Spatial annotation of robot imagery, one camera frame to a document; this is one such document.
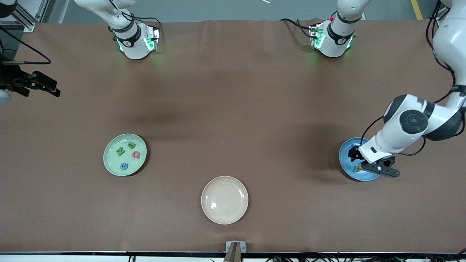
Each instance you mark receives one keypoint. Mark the brown table cover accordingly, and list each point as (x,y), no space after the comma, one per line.
(233,72)

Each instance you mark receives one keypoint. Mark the beige plate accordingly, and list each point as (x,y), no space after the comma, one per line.
(224,200)

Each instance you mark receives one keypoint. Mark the green capital letter B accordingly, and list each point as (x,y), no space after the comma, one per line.
(131,145)

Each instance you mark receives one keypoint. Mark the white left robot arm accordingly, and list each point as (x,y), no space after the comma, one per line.
(451,43)

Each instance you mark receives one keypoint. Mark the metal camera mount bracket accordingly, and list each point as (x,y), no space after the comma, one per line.
(228,246)

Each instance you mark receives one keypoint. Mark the blue plate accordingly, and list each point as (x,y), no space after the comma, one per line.
(346,165)

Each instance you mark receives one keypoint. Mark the green capital letter N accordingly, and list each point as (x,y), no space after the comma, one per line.
(120,151)

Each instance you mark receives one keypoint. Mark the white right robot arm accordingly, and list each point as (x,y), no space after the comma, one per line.
(136,45)

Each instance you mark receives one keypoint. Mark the red capital letter Q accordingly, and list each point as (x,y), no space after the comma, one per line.
(133,154)

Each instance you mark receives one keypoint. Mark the blue lowercase letter e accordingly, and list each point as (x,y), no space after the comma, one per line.
(121,166)

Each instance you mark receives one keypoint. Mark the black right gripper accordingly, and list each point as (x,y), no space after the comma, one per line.
(11,79)

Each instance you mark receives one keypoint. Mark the metal base connector plate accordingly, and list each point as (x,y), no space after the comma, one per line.
(154,36)
(314,34)

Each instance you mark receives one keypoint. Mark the light green plate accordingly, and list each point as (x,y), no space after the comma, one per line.
(109,160)

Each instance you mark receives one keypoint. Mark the aluminium frame profile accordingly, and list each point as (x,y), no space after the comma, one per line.
(29,25)
(441,22)

